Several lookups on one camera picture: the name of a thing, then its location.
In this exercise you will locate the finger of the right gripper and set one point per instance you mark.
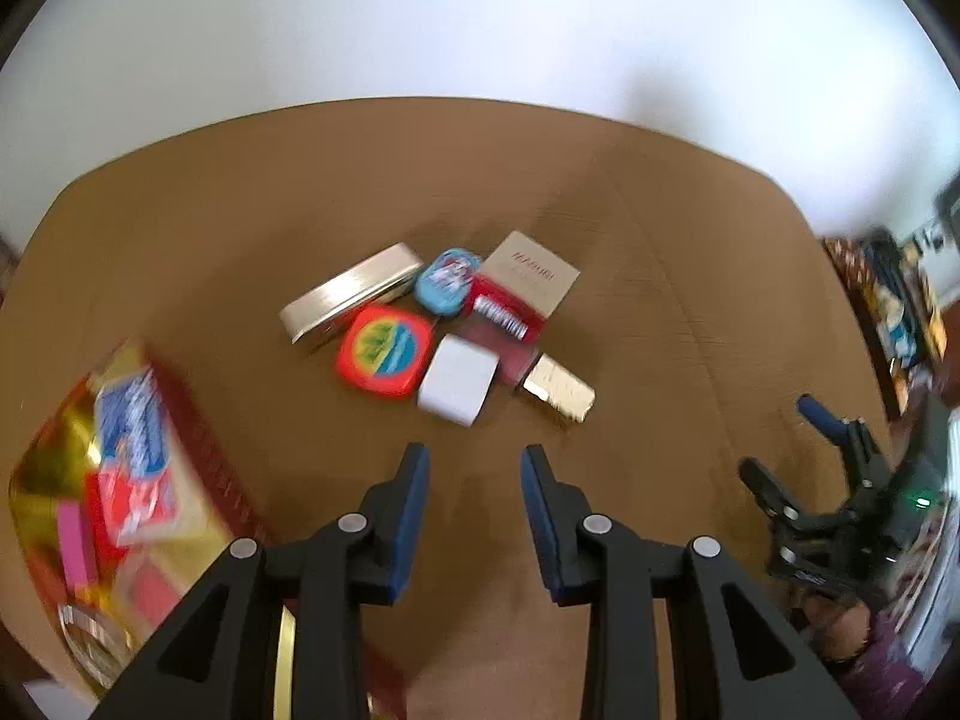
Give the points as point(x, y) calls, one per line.
point(835, 430)
point(774, 500)

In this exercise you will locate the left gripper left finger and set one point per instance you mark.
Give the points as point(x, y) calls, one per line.
point(382, 560)

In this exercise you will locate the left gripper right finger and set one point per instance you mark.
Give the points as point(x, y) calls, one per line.
point(554, 512)

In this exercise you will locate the gold rectangular block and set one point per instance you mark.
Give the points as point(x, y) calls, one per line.
point(551, 383)

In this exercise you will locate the white cube charger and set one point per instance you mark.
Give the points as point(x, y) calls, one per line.
point(457, 381)

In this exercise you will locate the red round tape measure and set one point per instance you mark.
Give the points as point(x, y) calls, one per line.
point(385, 351)

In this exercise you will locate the clear case red card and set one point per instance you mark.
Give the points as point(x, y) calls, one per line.
point(146, 588)

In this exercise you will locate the clear toothpick box blue label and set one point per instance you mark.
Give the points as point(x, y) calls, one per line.
point(148, 489)

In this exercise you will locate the silver metal case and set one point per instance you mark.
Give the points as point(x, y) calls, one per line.
point(328, 308)

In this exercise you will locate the small blue tin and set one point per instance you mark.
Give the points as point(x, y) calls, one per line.
point(443, 286)

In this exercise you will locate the beige Marubi cardboard box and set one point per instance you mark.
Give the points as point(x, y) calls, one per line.
point(530, 272)

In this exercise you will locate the pink eraser block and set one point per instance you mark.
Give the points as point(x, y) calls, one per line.
point(77, 551)

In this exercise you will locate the red barcode box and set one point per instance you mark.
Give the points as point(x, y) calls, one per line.
point(504, 309)

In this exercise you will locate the red block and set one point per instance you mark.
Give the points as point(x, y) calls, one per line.
point(108, 554)

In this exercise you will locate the silver metal tongs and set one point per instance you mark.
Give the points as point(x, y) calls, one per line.
point(99, 645)

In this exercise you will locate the person right hand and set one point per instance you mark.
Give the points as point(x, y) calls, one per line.
point(840, 630)

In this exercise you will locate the purple cloth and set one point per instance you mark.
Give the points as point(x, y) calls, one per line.
point(880, 680)

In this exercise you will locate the cluttered shelf background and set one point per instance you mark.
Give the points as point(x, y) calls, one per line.
point(911, 332)

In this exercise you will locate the red gold toffee tin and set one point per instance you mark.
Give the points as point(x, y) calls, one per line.
point(268, 628)

